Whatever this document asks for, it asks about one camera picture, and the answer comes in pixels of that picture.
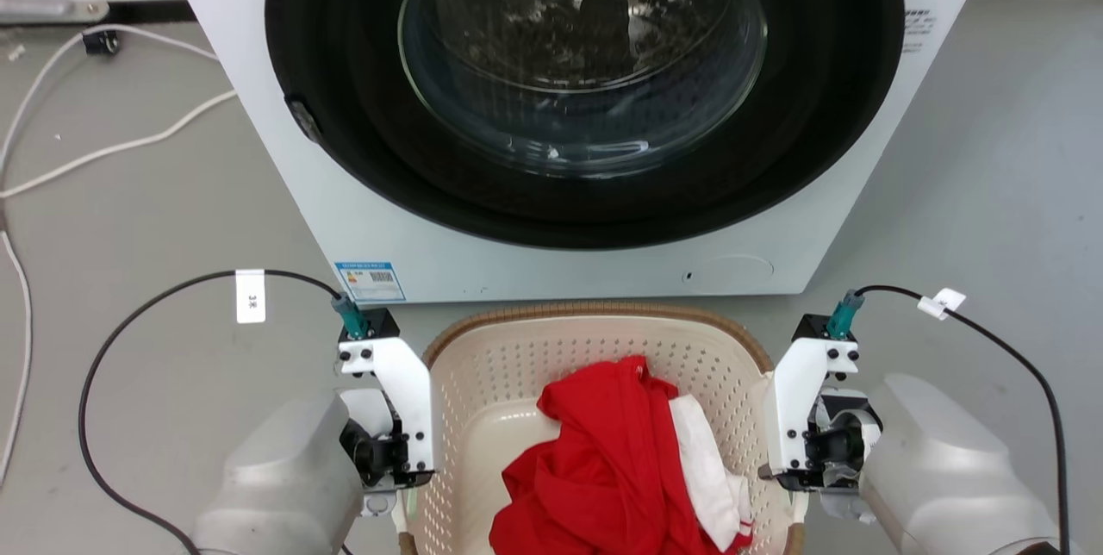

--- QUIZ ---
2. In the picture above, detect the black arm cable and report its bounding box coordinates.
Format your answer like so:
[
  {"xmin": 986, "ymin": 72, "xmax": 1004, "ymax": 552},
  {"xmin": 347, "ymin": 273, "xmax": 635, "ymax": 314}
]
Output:
[
  {"xmin": 78, "ymin": 268, "xmax": 371, "ymax": 555},
  {"xmin": 825, "ymin": 284, "xmax": 1072, "ymax": 555}
]

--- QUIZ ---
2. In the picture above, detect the black round glass washer door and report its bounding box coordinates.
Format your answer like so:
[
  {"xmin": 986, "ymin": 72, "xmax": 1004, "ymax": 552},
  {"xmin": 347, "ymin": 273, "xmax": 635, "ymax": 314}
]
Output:
[{"xmin": 265, "ymin": 0, "xmax": 906, "ymax": 251}]

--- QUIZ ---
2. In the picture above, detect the white garment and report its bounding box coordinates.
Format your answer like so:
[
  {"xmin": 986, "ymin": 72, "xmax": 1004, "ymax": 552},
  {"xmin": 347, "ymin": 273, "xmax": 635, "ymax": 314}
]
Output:
[{"xmin": 670, "ymin": 394, "xmax": 756, "ymax": 541}]

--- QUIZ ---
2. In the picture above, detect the grey metal floor bar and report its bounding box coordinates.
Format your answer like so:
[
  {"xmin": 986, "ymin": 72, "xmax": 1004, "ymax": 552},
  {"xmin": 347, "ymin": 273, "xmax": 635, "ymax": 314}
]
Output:
[{"xmin": 0, "ymin": 0, "xmax": 110, "ymax": 25}]

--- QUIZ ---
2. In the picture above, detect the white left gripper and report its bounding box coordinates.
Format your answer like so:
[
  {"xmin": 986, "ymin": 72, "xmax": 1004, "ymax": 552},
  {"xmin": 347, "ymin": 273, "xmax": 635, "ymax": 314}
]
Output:
[{"xmin": 337, "ymin": 335, "xmax": 443, "ymax": 491}]

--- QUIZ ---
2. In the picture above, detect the small white cable tag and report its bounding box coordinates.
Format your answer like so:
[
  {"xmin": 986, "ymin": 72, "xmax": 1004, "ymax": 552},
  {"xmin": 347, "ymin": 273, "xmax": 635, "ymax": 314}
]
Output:
[{"xmin": 917, "ymin": 288, "xmax": 967, "ymax": 321}]

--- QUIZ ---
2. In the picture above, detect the thin white floor cable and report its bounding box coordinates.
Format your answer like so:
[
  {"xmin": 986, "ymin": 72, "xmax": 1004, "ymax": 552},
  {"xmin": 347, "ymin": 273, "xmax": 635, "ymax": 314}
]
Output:
[{"xmin": 0, "ymin": 22, "xmax": 221, "ymax": 181}]

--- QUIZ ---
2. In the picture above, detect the long white cable tag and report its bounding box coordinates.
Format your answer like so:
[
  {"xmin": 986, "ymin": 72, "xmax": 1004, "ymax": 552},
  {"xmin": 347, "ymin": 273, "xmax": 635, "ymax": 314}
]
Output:
[{"xmin": 235, "ymin": 269, "xmax": 266, "ymax": 324}]

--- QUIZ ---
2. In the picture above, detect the red garment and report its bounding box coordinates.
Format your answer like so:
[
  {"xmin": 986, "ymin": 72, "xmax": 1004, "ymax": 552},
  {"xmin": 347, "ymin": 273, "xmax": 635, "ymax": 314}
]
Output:
[{"xmin": 489, "ymin": 355, "xmax": 752, "ymax": 555}]

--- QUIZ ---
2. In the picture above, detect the black text warning sticker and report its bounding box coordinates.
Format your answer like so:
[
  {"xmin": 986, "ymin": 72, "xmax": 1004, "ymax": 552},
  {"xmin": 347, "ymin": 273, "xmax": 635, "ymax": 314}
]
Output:
[{"xmin": 903, "ymin": 9, "xmax": 938, "ymax": 53}]

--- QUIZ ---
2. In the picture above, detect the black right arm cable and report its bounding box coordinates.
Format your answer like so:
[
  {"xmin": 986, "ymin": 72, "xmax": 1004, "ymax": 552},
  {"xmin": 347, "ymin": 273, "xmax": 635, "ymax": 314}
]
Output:
[{"xmin": 825, "ymin": 284, "xmax": 1072, "ymax": 555}]

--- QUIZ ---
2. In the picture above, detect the white floor cable loop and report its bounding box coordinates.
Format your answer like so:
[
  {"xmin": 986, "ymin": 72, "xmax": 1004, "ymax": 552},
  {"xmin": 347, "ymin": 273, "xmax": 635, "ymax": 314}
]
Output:
[{"xmin": 0, "ymin": 228, "xmax": 34, "ymax": 489}]

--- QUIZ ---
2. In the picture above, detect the white front-load washing machine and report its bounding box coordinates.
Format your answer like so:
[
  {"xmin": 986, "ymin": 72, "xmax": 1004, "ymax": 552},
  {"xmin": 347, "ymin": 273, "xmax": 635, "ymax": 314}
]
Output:
[{"xmin": 158, "ymin": 0, "xmax": 996, "ymax": 304}]

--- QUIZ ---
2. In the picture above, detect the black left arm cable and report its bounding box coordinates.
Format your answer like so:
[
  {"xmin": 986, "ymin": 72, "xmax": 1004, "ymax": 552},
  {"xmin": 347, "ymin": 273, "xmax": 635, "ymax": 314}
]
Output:
[{"xmin": 78, "ymin": 268, "xmax": 371, "ymax": 555}]

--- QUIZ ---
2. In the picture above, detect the blue energy label sticker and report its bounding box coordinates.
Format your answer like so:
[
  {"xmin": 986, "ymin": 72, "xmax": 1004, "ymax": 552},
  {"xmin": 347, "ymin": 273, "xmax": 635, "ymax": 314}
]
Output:
[{"xmin": 334, "ymin": 261, "xmax": 407, "ymax": 304}]

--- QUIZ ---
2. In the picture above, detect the cream perforated laundry basket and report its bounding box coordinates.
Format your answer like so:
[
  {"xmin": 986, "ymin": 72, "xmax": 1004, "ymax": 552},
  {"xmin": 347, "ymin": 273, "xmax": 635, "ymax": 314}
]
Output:
[{"xmin": 398, "ymin": 301, "xmax": 807, "ymax": 555}]

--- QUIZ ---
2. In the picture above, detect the thick white floor cable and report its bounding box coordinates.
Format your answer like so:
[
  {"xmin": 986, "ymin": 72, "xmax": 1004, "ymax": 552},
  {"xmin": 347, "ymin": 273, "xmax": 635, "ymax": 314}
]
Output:
[{"xmin": 0, "ymin": 89, "xmax": 239, "ymax": 199}]

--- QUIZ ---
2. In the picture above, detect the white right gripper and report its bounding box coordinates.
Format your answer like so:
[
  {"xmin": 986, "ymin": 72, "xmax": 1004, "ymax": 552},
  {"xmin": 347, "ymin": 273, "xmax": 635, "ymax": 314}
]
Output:
[{"xmin": 759, "ymin": 340, "xmax": 883, "ymax": 493}]

